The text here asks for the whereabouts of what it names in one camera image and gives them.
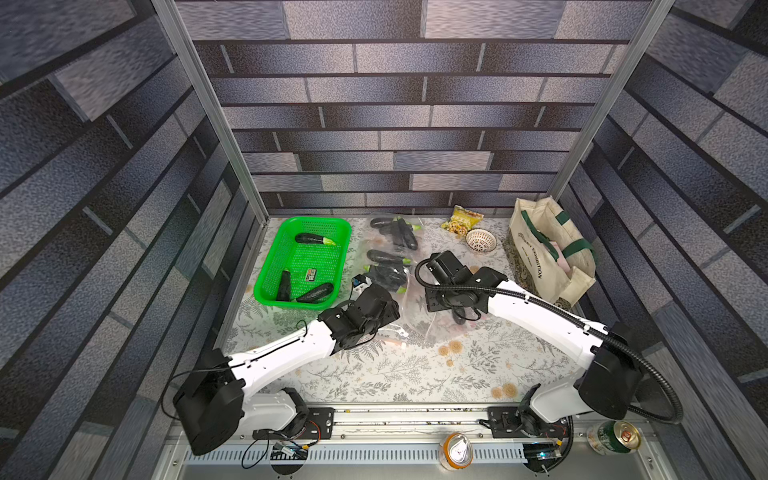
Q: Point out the small patterned bowl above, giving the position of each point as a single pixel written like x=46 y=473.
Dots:
x=481 y=240

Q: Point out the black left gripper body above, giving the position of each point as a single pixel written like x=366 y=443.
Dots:
x=389 y=314

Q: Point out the clear pink-dotted zip-top bag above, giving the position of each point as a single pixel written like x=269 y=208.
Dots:
x=381 y=237

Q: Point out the floral patterned table mat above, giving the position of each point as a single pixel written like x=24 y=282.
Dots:
x=416 y=359

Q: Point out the green plastic basket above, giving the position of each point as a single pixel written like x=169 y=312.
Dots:
x=286 y=254

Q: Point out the long eggplant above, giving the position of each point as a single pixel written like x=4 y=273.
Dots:
x=397 y=273

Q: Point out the aluminium frame post left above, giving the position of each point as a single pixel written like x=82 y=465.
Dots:
x=179 y=37

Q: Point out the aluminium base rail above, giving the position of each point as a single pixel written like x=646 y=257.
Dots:
x=401 y=441

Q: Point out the large eggplant front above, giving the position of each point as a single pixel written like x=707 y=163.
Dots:
x=408 y=233

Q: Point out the small eggplant at basket wall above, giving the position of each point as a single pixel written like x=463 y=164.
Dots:
x=284 y=287

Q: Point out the eggplant basket front edge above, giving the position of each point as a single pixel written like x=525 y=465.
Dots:
x=317 y=294

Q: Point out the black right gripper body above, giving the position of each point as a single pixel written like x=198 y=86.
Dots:
x=438 y=301

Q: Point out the yellow snack packet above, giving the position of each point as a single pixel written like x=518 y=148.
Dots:
x=462 y=221

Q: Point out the long eggplant stem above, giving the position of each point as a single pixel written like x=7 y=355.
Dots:
x=396 y=236

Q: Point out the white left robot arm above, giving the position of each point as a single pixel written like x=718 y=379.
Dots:
x=222 y=392

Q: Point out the aluminium frame post right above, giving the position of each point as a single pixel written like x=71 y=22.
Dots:
x=647 y=30

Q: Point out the beige tote bag green handles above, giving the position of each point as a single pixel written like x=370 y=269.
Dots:
x=550 y=256

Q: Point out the tape roll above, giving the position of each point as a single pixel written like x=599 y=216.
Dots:
x=456 y=452

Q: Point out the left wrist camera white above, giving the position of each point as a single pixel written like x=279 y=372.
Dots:
x=360 y=282

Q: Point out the aluminium frame post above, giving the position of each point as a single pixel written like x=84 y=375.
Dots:
x=647 y=30
x=179 y=37

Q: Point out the green drink can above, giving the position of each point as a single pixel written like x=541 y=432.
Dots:
x=613 y=437

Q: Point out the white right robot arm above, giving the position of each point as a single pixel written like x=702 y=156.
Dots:
x=606 y=378

